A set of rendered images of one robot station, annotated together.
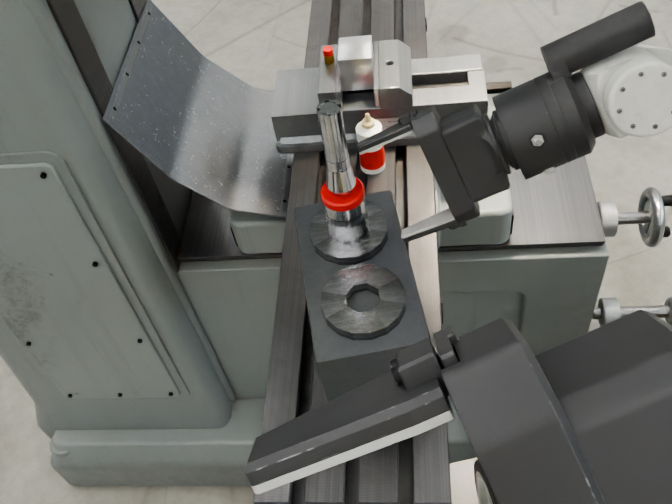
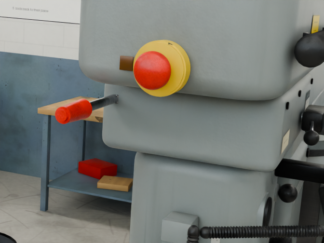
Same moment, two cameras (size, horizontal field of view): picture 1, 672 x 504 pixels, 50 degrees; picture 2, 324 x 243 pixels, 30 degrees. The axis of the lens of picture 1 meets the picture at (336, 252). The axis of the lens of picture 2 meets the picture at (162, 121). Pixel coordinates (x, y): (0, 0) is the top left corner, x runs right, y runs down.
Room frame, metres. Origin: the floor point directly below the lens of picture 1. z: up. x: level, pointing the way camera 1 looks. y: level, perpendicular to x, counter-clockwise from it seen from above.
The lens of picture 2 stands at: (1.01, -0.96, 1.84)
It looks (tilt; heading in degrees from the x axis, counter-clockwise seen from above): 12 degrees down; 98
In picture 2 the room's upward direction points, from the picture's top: 4 degrees clockwise
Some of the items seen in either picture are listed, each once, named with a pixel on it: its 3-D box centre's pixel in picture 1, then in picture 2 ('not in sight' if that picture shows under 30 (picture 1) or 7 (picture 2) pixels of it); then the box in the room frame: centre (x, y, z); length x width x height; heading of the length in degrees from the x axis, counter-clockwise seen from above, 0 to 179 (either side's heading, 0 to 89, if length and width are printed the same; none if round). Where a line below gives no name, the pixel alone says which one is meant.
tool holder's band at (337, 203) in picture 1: (342, 192); not in sight; (0.54, -0.02, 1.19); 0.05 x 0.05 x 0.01
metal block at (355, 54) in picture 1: (356, 63); not in sight; (0.95, -0.09, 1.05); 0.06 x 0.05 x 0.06; 170
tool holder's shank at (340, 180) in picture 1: (336, 150); not in sight; (0.54, -0.02, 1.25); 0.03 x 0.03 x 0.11
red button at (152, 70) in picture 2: not in sight; (154, 70); (0.91, -0.34, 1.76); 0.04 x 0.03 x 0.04; 169
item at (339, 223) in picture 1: (345, 211); not in sight; (0.54, -0.02, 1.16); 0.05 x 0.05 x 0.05
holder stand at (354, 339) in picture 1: (363, 312); not in sight; (0.49, -0.02, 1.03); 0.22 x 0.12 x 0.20; 0
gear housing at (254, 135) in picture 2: not in sight; (219, 104); (0.97, -0.05, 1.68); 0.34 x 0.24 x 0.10; 79
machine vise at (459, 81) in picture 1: (378, 91); not in sight; (0.95, -0.12, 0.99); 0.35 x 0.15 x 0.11; 80
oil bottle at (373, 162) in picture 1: (370, 141); not in sight; (0.83, -0.08, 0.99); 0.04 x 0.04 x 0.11
